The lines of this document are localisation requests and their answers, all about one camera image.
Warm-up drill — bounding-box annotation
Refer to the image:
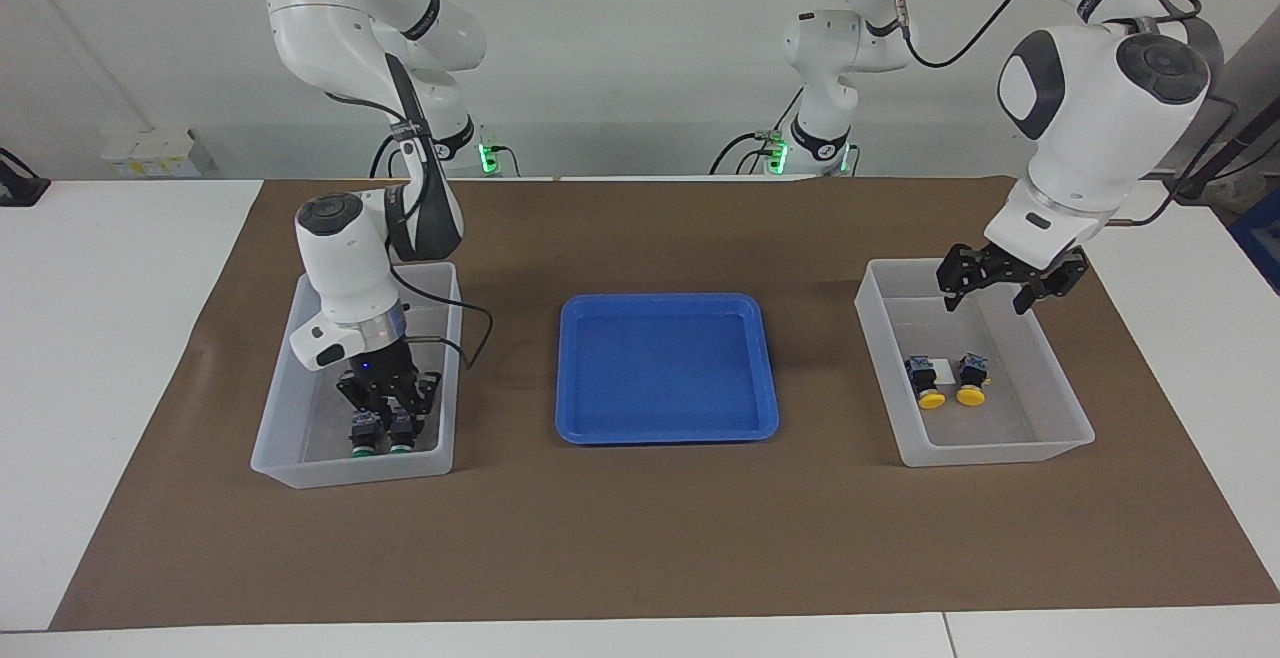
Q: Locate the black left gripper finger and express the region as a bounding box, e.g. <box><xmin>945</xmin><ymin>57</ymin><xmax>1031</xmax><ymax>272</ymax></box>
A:
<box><xmin>1014</xmin><ymin>250</ymin><xmax>1089</xmax><ymax>316</ymax></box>
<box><xmin>936</xmin><ymin>246</ymin><xmax>986</xmax><ymax>314</ymax></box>

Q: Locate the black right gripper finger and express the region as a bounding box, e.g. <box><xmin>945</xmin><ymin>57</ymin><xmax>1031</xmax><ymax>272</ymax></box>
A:
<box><xmin>335</xmin><ymin>373</ymin><xmax>386</xmax><ymax>421</ymax></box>
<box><xmin>398</xmin><ymin>371</ymin><xmax>443</xmax><ymax>419</ymax></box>

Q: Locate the yellow push button switch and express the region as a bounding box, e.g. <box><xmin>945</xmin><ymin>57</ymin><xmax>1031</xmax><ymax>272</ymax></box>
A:
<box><xmin>905</xmin><ymin>356</ymin><xmax>946</xmax><ymax>411</ymax></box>
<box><xmin>955</xmin><ymin>352</ymin><xmax>993</xmax><ymax>407</ymax></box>

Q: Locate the translucent white plastic box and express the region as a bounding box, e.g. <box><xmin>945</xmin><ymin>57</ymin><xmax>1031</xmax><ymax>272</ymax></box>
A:
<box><xmin>250</xmin><ymin>261</ymin><xmax>464</xmax><ymax>490</ymax></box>
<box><xmin>854</xmin><ymin>257</ymin><xmax>1096</xmax><ymax>468</ymax></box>

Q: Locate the blue plastic crate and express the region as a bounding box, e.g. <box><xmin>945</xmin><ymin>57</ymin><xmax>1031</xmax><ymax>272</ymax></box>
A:
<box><xmin>1228</xmin><ymin>188</ymin><xmax>1280</xmax><ymax>294</ymax></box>

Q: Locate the black stand pole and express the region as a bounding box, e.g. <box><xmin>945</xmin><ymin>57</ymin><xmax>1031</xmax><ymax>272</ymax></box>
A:
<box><xmin>1170</xmin><ymin>98</ymin><xmax>1280</xmax><ymax>201</ymax></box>

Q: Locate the blue plastic tray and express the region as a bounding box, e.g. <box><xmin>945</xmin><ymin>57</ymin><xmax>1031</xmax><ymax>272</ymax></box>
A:
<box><xmin>555</xmin><ymin>293</ymin><xmax>781</xmax><ymax>446</ymax></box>

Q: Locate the brown paper table mat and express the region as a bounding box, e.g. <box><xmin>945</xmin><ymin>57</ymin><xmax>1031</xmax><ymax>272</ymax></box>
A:
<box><xmin>48</xmin><ymin>176</ymin><xmax>1280</xmax><ymax>632</ymax></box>

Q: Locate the black clamp base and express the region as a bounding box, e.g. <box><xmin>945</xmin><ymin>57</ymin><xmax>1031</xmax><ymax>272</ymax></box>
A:
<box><xmin>0</xmin><ymin>148</ymin><xmax>51</xmax><ymax>207</ymax></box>

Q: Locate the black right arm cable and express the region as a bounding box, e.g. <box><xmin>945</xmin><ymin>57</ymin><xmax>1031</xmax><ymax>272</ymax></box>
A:
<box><xmin>325</xmin><ymin>88</ymin><xmax>495</xmax><ymax>371</ymax></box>

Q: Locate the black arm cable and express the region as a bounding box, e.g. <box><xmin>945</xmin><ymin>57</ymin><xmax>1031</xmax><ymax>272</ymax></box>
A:
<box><xmin>325</xmin><ymin>88</ymin><xmax>495</xmax><ymax>371</ymax></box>
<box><xmin>890</xmin><ymin>0</ymin><xmax>1241</xmax><ymax>229</ymax></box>

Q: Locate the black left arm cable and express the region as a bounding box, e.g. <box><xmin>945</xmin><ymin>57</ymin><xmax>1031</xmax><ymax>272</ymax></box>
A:
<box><xmin>890</xmin><ymin>0</ymin><xmax>1241</xmax><ymax>229</ymax></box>

